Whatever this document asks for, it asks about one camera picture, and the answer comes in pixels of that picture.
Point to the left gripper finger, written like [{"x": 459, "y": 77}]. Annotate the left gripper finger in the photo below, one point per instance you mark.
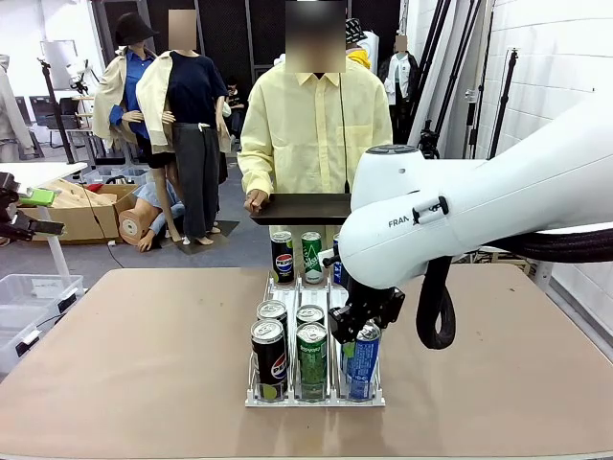
[
  {"x": 38, "y": 227},
  {"x": 40, "y": 197}
]

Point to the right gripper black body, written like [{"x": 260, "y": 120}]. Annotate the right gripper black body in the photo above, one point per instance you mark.
[{"x": 378, "y": 304}]

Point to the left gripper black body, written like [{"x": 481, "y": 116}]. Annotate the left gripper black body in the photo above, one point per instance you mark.
[{"x": 6, "y": 211}]

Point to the blue Pocari Sweat can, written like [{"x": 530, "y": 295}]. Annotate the blue Pocari Sweat can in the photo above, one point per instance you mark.
[
  {"x": 364, "y": 369},
  {"x": 336, "y": 278}
]

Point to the black serving tray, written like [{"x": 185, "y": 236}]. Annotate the black serving tray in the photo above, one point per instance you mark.
[{"x": 301, "y": 208}]

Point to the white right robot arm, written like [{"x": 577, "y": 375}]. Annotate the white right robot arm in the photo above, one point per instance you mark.
[{"x": 479, "y": 201}]

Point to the person's right forearm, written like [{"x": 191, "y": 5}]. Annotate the person's right forearm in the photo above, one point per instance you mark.
[{"x": 254, "y": 172}]

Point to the person in yellow shirt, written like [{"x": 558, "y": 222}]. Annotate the person in yellow shirt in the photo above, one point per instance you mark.
[{"x": 311, "y": 134}]

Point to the background person in dark clothes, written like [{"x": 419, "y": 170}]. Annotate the background person in dark clothes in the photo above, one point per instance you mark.
[{"x": 234, "y": 98}]

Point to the person's right hand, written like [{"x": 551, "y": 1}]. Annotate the person's right hand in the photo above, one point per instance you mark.
[{"x": 256, "y": 200}]

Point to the green Chilsung cider can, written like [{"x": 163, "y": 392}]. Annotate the green Chilsung cider can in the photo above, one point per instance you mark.
[
  {"x": 310, "y": 315},
  {"x": 311, "y": 259},
  {"x": 311, "y": 364}
]

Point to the brown cardboard box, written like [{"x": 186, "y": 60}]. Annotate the brown cardboard box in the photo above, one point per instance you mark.
[{"x": 81, "y": 220}]

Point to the clear plastic storage bin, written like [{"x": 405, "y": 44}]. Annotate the clear plastic storage bin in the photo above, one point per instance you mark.
[
  {"x": 29, "y": 287},
  {"x": 16, "y": 335}
]

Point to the black Pepsi can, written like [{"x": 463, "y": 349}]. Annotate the black Pepsi can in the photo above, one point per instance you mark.
[
  {"x": 269, "y": 359},
  {"x": 282, "y": 259},
  {"x": 272, "y": 311}
]

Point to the white can dispenser rack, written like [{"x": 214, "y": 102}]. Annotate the white can dispenser rack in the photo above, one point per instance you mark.
[{"x": 313, "y": 403}]

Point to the black tripod stand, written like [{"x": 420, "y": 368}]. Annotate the black tripod stand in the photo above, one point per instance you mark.
[{"x": 55, "y": 105}]

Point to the torso dummy in denim shirt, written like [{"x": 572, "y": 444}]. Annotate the torso dummy in denim shirt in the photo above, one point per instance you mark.
[{"x": 134, "y": 223}]

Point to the whiteboard on stand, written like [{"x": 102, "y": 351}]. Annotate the whiteboard on stand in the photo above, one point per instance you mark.
[{"x": 60, "y": 62}]

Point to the mannequin in blue shirt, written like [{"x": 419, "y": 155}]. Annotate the mannequin in blue shirt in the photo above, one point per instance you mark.
[{"x": 136, "y": 72}]

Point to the black tripod head equipment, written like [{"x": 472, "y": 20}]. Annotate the black tripod head equipment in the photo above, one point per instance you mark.
[{"x": 427, "y": 144}]

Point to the mannequin in navy top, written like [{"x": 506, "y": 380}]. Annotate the mannequin in navy top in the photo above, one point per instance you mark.
[{"x": 191, "y": 86}]

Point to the black brimmed hat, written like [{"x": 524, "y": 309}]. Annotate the black brimmed hat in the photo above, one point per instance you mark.
[{"x": 131, "y": 29}]

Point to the figure in black white jacket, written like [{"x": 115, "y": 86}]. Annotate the figure in black white jacket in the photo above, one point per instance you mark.
[{"x": 400, "y": 76}]

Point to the black light stand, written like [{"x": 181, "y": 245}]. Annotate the black light stand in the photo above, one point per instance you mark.
[{"x": 504, "y": 105}]

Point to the mannequin in yellow hoodie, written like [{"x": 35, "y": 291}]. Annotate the mannequin in yellow hoodie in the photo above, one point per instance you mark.
[{"x": 359, "y": 56}]

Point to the mannequin in white hoodie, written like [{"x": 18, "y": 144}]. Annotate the mannequin in white hoodie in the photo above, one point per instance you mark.
[{"x": 372, "y": 48}]

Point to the patterned bucket hat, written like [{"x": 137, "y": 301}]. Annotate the patterned bucket hat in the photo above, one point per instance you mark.
[{"x": 356, "y": 33}]

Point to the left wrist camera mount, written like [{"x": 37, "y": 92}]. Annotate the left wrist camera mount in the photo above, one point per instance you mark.
[{"x": 7, "y": 182}]

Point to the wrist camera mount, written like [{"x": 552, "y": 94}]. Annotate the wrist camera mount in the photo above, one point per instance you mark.
[
  {"x": 7, "y": 182},
  {"x": 327, "y": 254}
]

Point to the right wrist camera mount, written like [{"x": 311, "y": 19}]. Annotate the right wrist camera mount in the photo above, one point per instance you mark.
[{"x": 327, "y": 254}]

